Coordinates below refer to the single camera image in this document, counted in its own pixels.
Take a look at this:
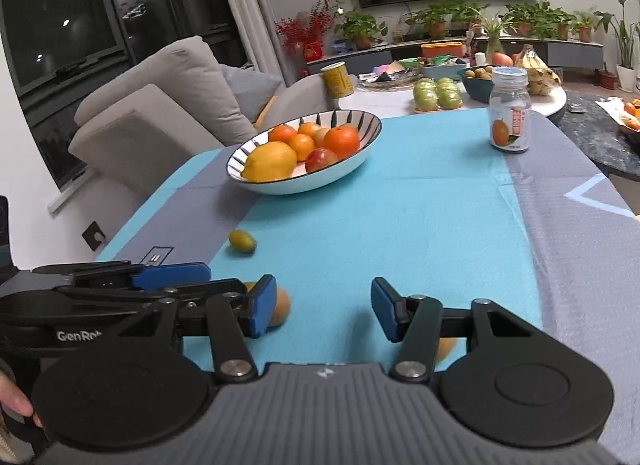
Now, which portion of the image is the dark teal bowl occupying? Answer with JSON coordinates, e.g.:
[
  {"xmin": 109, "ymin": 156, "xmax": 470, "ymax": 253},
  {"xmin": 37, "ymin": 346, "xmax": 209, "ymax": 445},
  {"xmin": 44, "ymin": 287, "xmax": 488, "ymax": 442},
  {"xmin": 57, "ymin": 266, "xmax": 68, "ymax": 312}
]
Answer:
[{"xmin": 457, "ymin": 69, "xmax": 501, "ymax": 103}]

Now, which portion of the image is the beige sofa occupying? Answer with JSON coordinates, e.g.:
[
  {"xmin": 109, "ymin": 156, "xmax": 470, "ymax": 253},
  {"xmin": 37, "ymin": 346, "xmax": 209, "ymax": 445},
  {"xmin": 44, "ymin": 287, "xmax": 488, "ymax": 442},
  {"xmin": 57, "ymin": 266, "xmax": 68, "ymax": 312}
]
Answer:
[{"xmin": 67, "ymin": 36, "xmax": 361, "ymax": 196}]

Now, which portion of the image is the grey television cabinet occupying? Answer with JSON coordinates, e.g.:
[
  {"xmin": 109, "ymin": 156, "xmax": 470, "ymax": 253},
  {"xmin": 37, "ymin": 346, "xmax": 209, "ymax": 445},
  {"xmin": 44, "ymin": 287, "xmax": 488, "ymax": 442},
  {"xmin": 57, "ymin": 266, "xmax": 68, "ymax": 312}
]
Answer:
[{"xmin": 305, "ymin": 37, "xmax": 603, "ymax": 80}]

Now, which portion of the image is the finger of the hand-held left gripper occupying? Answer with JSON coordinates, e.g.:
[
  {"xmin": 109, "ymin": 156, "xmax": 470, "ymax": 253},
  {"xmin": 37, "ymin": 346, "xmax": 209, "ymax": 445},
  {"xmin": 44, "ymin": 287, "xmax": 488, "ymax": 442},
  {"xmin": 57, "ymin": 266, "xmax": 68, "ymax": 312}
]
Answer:
[
  {"xmin": 52, "ymin": 277, "xmax": 246, "ymax": 316},
  {"xmin": 32, "ymin": 260, "xmax": 212, "ymax": 292}
]

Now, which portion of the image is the tan round fruit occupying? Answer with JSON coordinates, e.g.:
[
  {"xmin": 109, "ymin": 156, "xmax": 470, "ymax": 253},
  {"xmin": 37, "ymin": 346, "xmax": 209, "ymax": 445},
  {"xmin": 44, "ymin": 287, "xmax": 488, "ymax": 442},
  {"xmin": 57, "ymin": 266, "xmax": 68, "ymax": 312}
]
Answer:
[{"xmin": 243, "ymin": 282, "xmax": 292, "ymax": 328}]

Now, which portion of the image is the clear bottle with orange label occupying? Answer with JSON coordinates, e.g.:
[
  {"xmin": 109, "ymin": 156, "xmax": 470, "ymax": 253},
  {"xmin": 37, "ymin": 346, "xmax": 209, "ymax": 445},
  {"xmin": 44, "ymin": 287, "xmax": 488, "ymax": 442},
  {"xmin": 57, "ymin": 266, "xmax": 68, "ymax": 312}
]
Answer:
[{"xmin": 487, "ymin": 66, "xmax": 531, "ymax": 154}]

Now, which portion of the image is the yellow lemon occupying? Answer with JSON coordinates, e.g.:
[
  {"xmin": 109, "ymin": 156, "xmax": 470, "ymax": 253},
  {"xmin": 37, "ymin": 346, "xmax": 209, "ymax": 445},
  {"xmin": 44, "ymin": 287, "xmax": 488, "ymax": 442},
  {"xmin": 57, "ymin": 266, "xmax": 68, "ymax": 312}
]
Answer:
[{"xmin": 241, "ymin": 141, "xmax": 298, "ymax": 184}]

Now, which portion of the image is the yellow can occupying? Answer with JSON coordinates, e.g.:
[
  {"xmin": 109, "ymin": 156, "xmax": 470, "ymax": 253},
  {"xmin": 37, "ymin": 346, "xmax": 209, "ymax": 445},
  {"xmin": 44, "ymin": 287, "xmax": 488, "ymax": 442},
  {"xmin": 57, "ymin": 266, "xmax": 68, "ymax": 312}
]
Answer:
[{"xmin": 321, "ymin": 61, "xmax": 355, "ymax": 98}]

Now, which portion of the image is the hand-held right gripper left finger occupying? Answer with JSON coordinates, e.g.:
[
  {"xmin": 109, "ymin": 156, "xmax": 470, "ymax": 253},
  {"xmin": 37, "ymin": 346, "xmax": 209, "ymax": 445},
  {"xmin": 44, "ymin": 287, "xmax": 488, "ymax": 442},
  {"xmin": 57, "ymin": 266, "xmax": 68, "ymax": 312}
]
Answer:
[{"xmin": 117, "ymin": 274, "xmax": 278, "ymax": 382}]

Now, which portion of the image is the blue grey tablecloth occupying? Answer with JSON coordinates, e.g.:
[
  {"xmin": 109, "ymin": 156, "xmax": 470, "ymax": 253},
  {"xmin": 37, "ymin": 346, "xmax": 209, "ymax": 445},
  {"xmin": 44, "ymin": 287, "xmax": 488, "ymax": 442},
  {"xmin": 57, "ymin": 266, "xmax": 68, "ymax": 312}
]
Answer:
[{"xmin": 95, "ymin": 107, "xmax": 640, "ymax": 451}]

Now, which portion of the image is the small green oval fruit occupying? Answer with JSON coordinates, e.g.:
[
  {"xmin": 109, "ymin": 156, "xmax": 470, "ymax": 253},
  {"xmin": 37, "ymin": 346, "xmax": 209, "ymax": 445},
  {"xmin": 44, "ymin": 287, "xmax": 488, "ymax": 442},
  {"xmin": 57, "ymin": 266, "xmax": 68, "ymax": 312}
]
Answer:
[{"xmin": 229, "ymin": 230, "xmax": 258, "ymax": 254}]

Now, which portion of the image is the glass vase with green plant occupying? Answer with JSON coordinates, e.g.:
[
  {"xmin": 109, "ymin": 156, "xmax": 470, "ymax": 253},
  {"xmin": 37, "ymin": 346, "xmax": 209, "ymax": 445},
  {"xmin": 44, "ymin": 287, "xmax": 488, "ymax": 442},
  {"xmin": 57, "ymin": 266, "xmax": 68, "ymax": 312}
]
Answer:
[{"xmin": 472, "ymin": 15, "xmax": 516, "ymax": 56}]

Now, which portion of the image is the white curtain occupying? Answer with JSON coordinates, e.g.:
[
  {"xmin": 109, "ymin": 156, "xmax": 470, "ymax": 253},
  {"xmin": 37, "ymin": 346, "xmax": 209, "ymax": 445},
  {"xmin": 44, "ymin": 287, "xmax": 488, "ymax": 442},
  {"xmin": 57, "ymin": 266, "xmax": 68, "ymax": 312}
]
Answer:
[{"xmin": 210, "ymin": 0, "xmax": 306, "ymax": 86}]

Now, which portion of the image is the blue striped white bowl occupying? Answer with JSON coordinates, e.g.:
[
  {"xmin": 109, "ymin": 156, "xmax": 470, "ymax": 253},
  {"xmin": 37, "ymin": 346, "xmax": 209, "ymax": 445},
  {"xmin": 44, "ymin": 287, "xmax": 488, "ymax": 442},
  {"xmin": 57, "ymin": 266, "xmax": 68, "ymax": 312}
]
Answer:
[{"xmin": 226, "ymin": 110, "xmax": 383, "ymax": 196}]

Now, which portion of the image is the red flower plant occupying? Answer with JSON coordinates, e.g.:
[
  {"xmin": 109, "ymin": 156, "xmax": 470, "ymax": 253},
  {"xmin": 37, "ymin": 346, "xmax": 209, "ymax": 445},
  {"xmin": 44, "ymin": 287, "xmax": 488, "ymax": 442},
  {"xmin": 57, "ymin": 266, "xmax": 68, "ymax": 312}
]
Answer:
[{"xmin": 274, "ymin": 5, "xmax": 341, "ymax": 63}]

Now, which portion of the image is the yellow cushion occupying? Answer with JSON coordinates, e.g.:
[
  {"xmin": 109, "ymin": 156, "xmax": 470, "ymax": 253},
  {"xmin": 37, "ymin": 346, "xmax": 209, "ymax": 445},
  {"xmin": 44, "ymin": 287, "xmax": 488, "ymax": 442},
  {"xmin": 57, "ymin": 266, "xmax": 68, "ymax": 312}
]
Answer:
[{"xmin": 255, "ymin": 95, "xmax": 281, "ymax": 128}]

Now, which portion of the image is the dark marble round table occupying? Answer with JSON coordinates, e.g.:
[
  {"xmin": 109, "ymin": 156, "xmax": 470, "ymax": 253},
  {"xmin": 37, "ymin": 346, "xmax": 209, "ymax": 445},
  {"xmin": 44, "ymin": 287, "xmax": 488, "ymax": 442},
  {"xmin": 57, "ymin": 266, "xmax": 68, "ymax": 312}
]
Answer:
[{"xmin": 547, "ymin": 90, "xmax": 640, "ymax": 180}]

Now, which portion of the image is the tall plant in white pot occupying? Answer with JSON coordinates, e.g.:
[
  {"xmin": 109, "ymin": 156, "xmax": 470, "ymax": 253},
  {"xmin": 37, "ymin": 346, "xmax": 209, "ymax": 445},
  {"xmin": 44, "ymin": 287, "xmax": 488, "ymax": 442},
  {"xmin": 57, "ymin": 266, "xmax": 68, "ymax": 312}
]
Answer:
[{"xmin": 595, "ymin": 0, "xmax": 640, "ymax": 93}]

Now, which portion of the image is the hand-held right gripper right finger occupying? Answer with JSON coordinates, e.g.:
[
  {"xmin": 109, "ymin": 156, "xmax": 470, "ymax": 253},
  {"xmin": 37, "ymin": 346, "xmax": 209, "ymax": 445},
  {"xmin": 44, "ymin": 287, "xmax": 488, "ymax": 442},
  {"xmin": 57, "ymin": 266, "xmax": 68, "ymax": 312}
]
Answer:
[{"xmin": 371, "ymin": 276, "xmax": 543, "ymax": 382}]

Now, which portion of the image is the grey cushion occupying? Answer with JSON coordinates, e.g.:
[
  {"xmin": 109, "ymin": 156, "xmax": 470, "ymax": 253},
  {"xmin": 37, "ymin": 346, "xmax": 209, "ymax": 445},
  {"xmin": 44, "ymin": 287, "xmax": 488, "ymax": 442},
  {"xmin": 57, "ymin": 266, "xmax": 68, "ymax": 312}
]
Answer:
[{"xmin": 220, "ymin": 65, "xmax": 283, "ymax": 133}]

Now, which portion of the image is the dark framed window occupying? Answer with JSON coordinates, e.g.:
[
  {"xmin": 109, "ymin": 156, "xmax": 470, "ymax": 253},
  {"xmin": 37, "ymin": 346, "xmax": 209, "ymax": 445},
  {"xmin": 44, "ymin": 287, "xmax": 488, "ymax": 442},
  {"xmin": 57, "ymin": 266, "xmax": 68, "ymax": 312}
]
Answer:
[{"xmin": 0, "ymin": 0, "xmax": 236, "ymax": 190}]

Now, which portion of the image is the black wall socket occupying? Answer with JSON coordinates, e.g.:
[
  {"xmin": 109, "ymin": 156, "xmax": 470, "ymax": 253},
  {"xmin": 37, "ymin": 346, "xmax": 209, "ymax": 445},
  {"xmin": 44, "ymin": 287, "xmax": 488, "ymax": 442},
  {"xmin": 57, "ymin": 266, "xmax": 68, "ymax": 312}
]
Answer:
[{"xmin": 81, "ymin": 221, "xmax": 108, "ymax": 251}]

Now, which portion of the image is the teal rectangular bowl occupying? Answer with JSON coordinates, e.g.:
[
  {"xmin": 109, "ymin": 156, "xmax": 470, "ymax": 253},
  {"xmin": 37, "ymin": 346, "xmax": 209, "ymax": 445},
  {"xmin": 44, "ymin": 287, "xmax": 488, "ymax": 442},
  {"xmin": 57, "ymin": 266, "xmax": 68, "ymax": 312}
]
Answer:
[{"xmin": 422, "ymin": 62, "xmax": 468, "ymax": 80}]

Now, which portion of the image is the orange box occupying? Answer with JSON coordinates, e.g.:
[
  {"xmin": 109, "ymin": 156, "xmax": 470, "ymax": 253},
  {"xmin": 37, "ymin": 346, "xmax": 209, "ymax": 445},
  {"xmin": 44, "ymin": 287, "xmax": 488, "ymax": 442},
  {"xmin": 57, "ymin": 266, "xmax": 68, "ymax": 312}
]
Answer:
[{"xmin": 421, "ymin": 42, "xmax": 463, "ymax": 60}]

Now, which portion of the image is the white round table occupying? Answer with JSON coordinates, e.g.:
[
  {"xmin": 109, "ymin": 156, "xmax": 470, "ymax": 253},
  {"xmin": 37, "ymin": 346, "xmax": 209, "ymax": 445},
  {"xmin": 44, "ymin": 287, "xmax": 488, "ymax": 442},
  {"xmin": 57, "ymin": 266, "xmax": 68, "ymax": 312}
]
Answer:
[{"xmin": 340, "ymin": 80, "xmax": 568, "ymax": 118}]

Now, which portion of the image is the person's left hand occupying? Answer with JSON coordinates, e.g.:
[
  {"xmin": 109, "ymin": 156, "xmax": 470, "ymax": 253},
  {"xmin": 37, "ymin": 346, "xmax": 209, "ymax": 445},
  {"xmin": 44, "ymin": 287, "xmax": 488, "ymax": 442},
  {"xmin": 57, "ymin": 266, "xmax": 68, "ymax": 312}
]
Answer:
[{"xmin": 0, "ymin": 375, "xmax": 45, "ymax": 430}]

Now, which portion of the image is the potted green plant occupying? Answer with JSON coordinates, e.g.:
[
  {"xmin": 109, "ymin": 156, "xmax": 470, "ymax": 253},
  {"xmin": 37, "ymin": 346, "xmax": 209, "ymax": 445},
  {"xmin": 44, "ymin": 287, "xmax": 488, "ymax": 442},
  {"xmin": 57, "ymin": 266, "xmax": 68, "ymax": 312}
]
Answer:
[
  {"xmin": 405, "ymin": 2, "xmax": 451, "ymax": 38},
  {"xmin": 572, "ymin": 10, "xmax": 598, "ymax": 43},
  {"xmin": 450, "ymin": 2, "xmax": 488, "ymax": 36},
  {"xmin": 535, "ymin": 7, "xmax": 576, "ymax": 40},
  {"xmin": 505, "ymin": 4, "xmax": 538, "ymax": 38},
  {"xmin": 337, "ymin": 10, "xmax": 388, "ymax": 50}
]

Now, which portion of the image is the bunch of bananas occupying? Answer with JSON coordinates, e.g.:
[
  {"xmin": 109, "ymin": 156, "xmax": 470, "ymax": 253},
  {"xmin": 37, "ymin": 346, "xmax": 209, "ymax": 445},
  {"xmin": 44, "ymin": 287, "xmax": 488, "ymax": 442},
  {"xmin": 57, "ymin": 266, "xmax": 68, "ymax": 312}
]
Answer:
[{"xmin": 515, "ymin": 44, "xmax": 563, "ymax": 94}]

